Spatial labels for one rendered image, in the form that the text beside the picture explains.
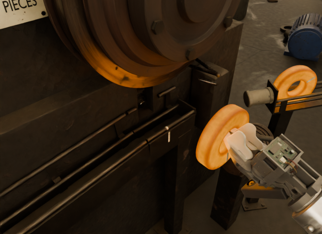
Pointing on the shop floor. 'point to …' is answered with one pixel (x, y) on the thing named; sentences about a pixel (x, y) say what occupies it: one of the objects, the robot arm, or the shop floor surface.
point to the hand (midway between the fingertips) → (225, 131)
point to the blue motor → (305, 38)
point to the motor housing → (232, 188)
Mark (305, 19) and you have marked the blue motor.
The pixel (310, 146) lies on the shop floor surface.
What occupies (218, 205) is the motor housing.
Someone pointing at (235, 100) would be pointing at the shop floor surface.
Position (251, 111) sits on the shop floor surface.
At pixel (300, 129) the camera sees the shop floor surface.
